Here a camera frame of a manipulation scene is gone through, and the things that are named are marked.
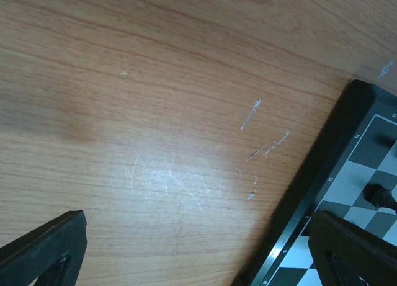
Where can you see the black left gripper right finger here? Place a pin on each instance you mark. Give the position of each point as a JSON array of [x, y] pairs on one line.
[[345, 254]]

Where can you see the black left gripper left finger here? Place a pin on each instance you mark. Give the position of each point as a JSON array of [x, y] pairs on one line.
[[51, 254]]

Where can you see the black pawn chess piece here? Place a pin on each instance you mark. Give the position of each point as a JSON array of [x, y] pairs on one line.
[[379, 197]]

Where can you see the black and white chessboard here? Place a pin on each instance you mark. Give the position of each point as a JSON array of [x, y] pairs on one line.
[[344, 159]]

